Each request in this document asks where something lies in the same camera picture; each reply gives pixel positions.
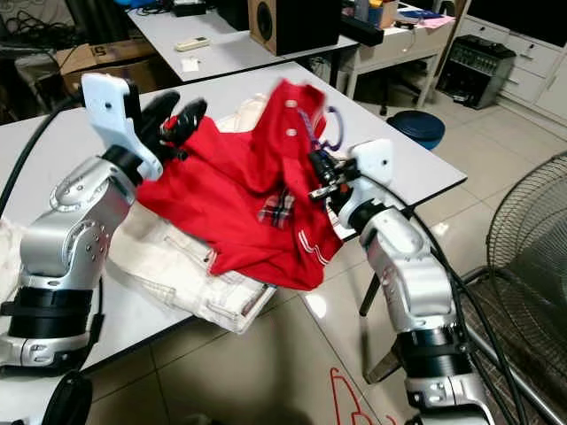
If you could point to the white drawer cabinet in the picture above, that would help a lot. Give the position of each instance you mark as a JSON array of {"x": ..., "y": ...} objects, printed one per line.
[{"x": 545, "y": 66}]

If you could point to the white remote control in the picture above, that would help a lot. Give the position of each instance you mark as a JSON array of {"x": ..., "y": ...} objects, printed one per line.
[{"x": 193, "y": 43}]

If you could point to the large white table black legs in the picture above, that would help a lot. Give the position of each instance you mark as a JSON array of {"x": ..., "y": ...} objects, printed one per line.
[{"x": 390, "y": 159}]

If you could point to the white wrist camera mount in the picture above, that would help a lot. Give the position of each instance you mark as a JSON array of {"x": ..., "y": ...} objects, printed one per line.
[
  {"x": 370, "y": 177},
  {"x": 111, "y": 115}
]

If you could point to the red polo shirt plaid pocket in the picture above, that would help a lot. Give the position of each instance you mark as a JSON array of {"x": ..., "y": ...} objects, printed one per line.
[{"x": 230, "y": 195}]

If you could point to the purple plastic hanger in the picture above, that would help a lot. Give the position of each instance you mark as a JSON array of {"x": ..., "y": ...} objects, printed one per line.
[{"x": 337, "y": 133}]

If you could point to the white cluttered desk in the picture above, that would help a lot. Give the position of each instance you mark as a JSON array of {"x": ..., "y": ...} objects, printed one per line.
[{"x": 403, "y": 40}]

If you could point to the dark blue round stool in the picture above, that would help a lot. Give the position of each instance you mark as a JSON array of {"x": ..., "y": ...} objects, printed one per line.
[{"x": 416, "y": 128}]

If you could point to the printed brown cardboard box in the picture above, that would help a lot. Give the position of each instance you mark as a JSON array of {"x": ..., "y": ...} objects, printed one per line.
[{"x": 97, "y": 64}]

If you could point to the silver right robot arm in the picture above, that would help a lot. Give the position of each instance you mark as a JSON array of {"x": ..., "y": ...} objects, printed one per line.
[{"x": 416, "y": 292}]

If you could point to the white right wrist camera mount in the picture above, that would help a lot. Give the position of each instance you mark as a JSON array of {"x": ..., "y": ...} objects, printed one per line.
[{"x": 370, "y": 177}]

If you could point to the black office machine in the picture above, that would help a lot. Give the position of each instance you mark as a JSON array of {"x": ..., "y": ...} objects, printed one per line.
[{"x": 477, "y": 69}]

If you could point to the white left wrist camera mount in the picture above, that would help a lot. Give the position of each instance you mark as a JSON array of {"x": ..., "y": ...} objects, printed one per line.
[{"x": 111, "y": 115}]

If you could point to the small white paper tag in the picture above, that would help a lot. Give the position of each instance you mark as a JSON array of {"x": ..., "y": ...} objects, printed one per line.
[{"x": 191, "y": 64}]

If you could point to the brown plaid cloth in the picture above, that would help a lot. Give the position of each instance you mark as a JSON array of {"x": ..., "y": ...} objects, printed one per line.
[{"x": 385, "y": 367}]

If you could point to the small white table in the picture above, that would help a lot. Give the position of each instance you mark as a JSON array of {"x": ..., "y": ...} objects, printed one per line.
[{"x": 221, "y": 44}]

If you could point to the black floor fan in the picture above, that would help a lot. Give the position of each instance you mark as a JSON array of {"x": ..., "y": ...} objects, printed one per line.
[{"x": 523, "y": 266}]

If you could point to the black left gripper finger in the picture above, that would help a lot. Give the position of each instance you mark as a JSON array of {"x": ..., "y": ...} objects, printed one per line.
[
  {"x": 190, "y": 119},
  {"x": 159, "y": 111}
]

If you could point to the wooden speaker black front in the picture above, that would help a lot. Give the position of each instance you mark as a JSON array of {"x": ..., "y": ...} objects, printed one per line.
[{"x": 306, "y": 25}]

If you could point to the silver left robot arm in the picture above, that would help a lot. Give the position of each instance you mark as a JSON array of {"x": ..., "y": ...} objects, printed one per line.
[{"x": 66, "y": 248}]

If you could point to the cream white trousers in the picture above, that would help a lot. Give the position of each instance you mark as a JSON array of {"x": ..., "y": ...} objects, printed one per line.
[{"x": 195, "y": 283}]

